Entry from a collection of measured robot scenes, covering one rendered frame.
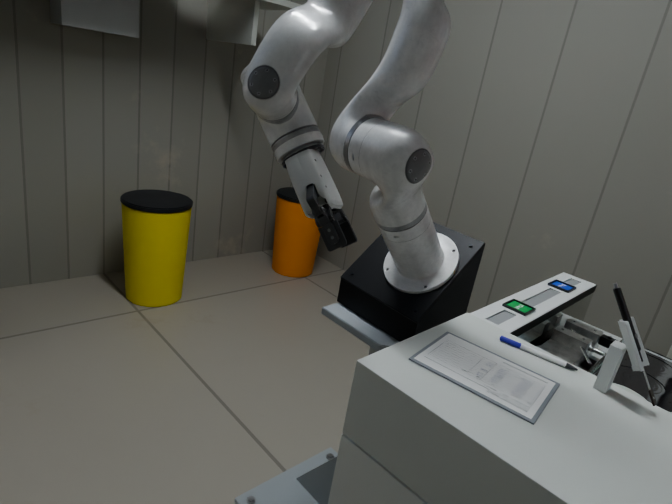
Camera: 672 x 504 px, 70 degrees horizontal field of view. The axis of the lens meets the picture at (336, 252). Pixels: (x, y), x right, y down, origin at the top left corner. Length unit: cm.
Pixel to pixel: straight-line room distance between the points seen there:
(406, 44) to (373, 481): 76
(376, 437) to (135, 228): 216
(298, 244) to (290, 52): 270
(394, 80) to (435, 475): 67
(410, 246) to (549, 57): 191
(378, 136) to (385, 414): 48
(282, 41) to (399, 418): 58
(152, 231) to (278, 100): 208
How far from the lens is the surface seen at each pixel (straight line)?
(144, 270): 285
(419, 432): 76
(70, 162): 310
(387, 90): 97
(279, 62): 73
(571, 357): 124
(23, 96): 300
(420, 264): 114
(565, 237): 276
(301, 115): 79
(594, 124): 271
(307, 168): 75
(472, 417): 75
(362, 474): 89
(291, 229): 334
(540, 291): 134
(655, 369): 130
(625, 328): 90
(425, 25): 97
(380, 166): 89
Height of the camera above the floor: 138
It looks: 20 degrees down
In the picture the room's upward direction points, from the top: 10 degrees clockwise
